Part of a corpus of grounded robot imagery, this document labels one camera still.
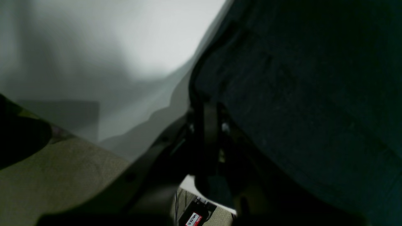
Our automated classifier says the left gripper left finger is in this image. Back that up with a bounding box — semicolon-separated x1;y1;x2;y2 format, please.
38;114;193;226

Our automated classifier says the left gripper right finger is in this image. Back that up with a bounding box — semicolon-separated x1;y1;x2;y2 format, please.
217;104;368;226

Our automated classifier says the black T-shirt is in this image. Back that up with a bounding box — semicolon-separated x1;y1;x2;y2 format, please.
192;0;401;226

